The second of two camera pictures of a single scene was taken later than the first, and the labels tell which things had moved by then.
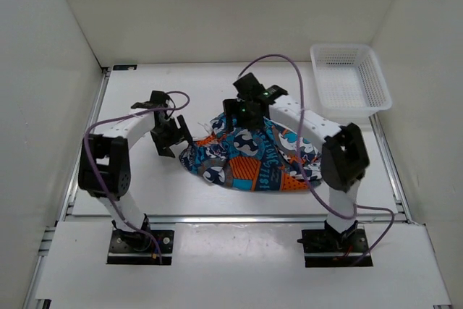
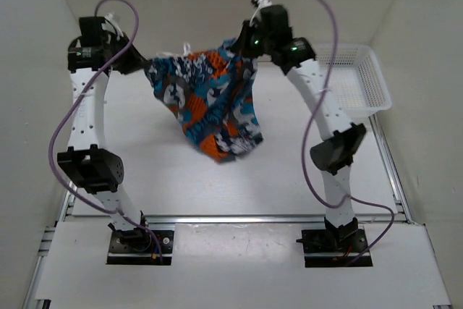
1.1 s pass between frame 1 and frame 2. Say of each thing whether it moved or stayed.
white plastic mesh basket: stayed
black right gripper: moved
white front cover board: stayed
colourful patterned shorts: moved
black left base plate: stayed
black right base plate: stayed
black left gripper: moved
